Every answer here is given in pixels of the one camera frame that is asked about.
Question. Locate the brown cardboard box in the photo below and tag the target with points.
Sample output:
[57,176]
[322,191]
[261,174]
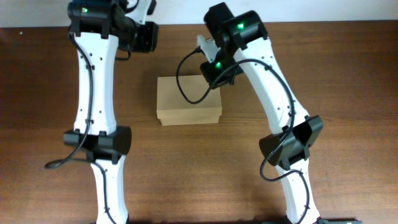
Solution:
[174,96]

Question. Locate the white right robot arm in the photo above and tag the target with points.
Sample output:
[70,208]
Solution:
[241,44]

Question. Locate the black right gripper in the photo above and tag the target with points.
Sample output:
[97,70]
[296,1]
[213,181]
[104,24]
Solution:
[214,80]

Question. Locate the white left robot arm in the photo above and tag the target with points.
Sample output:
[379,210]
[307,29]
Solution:
[98,30]

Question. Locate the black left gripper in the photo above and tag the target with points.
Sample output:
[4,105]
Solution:
[150,42]

